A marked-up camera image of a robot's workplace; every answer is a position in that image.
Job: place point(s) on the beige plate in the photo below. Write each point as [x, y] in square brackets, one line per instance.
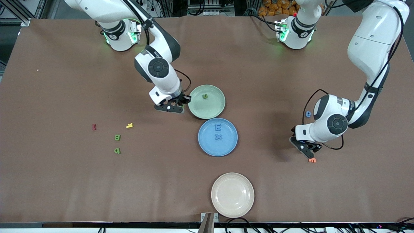
[232, 195]

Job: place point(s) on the aluminium frame profile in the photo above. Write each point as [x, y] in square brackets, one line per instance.
[23, 22]

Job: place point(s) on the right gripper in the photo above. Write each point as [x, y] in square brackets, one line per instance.
[181, 98]

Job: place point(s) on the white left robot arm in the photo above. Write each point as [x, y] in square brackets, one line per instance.
[372, 48]

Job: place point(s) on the bag of oranges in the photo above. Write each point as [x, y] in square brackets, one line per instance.
[275, 6]

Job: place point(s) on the green letter B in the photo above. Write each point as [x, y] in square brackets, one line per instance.
[117, 137]

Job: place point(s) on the blue letter E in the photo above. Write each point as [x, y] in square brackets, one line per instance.
[218, 127]

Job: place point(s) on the light green plate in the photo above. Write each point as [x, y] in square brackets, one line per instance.
[210, 108]

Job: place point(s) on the blue plate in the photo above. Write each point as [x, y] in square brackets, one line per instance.
[217, 147]

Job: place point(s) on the grey metal bracket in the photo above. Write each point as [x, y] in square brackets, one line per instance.
[208, 225]

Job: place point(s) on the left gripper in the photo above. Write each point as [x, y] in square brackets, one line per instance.
[316, 148]

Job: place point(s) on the white power strip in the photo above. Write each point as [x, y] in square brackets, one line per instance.
[216, 13]

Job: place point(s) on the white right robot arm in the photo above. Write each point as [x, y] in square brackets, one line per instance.
[106, 8]

